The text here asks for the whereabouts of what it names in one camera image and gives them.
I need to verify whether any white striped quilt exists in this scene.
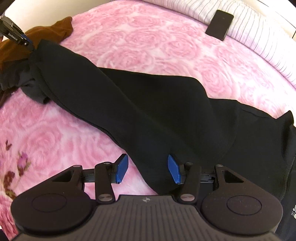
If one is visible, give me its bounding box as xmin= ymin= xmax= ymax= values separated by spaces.
xmin=146 ymin=0 xmax=296 ymax=90

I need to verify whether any pink floral blanket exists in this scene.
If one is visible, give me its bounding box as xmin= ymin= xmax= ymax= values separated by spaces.
xmin=0 ymin=0 xmax=296 ymax=234

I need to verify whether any black smartphone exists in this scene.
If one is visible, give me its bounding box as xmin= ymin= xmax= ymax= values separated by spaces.
xmin=205 ymin=10 xmax=234 ymax=41

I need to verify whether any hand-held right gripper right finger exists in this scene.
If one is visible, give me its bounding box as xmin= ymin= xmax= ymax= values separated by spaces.
xmin=168 ymin=154 xmax=249 ymax=204

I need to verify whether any navy garment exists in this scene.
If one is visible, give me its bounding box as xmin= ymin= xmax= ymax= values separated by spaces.
xmin=0 ymin=61 xmax=50 ymax=105

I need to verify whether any dark brown garment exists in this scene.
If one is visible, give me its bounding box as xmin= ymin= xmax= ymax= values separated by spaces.
xmin=0 ymin=89 xmax=14 ymax=109

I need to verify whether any cream wardrobe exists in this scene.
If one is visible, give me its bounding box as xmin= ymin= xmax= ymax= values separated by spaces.
xmin=252 ymin=0 xmax=296 ymax=41

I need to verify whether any black hooded garment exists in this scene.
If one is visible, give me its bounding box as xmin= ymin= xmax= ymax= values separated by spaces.
xmin=29 ymin=39 xmax=296 ymax=241

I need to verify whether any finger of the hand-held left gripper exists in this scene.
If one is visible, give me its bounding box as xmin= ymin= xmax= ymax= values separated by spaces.
xmin=20 ymin=31 xmax=37 ymax=50
xmin=18 ymin=38 xmax=35 ymax=51

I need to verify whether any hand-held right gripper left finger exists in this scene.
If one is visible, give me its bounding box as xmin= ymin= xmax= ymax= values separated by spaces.
xmin=47 ymin=155 xmax=129 ymax=204

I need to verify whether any rust orange knit sweater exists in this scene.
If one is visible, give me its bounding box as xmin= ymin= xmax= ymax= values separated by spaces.
xmin=0 ymin=17 xmax=74 ymax=70

